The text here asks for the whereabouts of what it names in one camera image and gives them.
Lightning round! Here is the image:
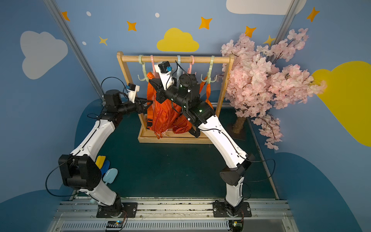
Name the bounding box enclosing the dark orange waist bag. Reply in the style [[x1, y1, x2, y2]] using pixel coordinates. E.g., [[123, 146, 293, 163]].
[[146, 83, 181, 139]]

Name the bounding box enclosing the red orange waist bag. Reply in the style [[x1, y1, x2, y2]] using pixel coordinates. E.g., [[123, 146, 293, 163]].
[[171, 115, 192, 134]]

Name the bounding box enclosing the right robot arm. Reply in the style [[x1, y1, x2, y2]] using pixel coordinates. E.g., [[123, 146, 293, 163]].
[[149, 74, 252, 217]]

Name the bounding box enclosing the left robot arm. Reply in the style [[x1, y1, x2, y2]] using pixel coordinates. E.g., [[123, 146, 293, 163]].
[[58, 90, 153, 218]]

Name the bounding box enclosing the pink hook left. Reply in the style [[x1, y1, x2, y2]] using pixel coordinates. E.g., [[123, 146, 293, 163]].
[[150, 55, 157, 78]]

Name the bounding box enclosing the pink hook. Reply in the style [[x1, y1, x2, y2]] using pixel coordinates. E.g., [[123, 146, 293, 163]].
[[187, 55, 195, 74], [150, 55, 157, 78]]

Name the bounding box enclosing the blue hook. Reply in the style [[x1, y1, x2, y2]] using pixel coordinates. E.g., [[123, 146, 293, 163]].
[[176, 55, 181, 78]]

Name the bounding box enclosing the pink hook right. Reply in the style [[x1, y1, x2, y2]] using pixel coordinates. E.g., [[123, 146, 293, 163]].
[[187, 55, 195, 74]]

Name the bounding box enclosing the green hook left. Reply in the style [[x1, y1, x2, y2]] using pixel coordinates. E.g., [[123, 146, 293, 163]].
[[138, 55, 149, 82]]

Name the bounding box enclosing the green hook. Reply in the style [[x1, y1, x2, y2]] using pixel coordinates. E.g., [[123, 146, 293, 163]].
[[202, 56, 217, 84], [138, 55, 149, 82]]

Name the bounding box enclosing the green hook right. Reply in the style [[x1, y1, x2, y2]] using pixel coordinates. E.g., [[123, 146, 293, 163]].
[[202, 56, 217, 84]]

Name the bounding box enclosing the wooden hanging rack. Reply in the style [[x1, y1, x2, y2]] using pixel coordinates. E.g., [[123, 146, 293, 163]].
[[117, 51, 235, 144]]

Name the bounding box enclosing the yellow toy shovel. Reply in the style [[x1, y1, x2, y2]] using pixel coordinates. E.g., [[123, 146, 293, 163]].
[[95, 156, 106, 169]]

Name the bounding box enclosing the light blue toy shovel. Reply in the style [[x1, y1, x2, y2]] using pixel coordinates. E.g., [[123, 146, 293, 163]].
[[102, 168, 118, 185]]

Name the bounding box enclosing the pink blossom tree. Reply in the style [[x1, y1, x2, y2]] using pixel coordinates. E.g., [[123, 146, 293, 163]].
[[221, 28, 327, 150]]

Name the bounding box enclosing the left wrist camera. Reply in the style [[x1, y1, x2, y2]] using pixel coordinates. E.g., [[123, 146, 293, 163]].
[[128, 83, 140, 103]]

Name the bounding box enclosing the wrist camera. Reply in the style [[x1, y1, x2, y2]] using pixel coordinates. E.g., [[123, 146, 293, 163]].
[[128, 83, 140, 103], [155, 61, 174, 90]]

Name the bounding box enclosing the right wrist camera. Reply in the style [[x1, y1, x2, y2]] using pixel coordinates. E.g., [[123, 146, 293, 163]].
[[155, 61, 174, 90]]

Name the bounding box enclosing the horizontal aluminium rail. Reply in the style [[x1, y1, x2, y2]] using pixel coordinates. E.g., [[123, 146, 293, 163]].
[[101, 101, 232, 108]]

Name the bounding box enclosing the left aluminium corner post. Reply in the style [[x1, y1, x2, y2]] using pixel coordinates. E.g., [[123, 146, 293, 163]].
[[43, 0, 103, 100]]

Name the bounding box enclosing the aluminium corner post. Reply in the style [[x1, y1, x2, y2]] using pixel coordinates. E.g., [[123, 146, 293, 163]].
[[273, 0, 300, 44], [43, 0, 103, 100]]

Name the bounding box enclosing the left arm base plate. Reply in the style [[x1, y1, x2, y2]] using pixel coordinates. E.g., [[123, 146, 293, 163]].
[[96, 202, 138, 218]]

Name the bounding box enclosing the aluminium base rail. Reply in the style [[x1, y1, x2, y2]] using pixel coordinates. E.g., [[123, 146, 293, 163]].
[[48, 197, 299, 232]]

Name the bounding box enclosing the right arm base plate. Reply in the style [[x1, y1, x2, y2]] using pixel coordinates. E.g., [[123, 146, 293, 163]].
[[212, 200, 252, 218]]

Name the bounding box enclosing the right aluminium corner post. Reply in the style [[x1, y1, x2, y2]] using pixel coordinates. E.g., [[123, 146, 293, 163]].
[[273, 0, 300, 44]]

